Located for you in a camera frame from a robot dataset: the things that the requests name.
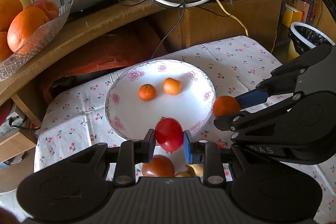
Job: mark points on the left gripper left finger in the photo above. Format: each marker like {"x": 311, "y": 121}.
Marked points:
{"x": 129, "y": 154}

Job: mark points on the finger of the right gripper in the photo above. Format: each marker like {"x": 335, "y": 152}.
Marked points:
{"x": 282, "y": 81}
{"x": 283, "y": 117}

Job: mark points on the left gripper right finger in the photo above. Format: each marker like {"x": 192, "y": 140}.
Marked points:
{"x": 205, "y": 153}

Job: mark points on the kiwi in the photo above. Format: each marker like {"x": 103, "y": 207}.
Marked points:
{"x": 195, "y": 170}
{"x": 182, "y": 174}

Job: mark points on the mandarin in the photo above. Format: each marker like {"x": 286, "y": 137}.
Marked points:
{"x": 225, "y": 105}
{"x": 172, "y": 86}
{"x": 147, "y": 92}

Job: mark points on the large dark red tomato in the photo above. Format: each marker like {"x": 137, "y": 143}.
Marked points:
{"x": 160, "y": 166}

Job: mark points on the yellow trash bin black liner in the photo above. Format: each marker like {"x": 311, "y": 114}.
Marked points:
{"x": 304, "y": 37}

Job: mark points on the white floral plate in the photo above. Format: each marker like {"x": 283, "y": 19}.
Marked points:
{"x": 131, "y": 117}

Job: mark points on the red cloth under shelf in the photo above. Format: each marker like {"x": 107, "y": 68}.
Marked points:
{"x": 130, "y": 44}

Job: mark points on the wooden tv cabinet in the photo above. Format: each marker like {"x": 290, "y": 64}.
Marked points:
{"x": 64, "y": 86}

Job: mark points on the glass fruit dish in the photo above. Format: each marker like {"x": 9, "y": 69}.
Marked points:
{"x": 37, "y": 41}

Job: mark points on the red apple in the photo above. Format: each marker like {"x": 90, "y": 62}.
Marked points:
{"x": 50, "y": 8}

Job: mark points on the large orange front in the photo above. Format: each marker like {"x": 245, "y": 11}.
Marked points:
{"x": 24, "y": 25}

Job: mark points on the large orange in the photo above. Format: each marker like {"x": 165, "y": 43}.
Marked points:
{"x": 9, "y": 9}
{"x": 24, "y": 25}

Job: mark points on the large orange back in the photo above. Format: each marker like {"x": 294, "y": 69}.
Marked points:
{"x": 9, "y": 9}

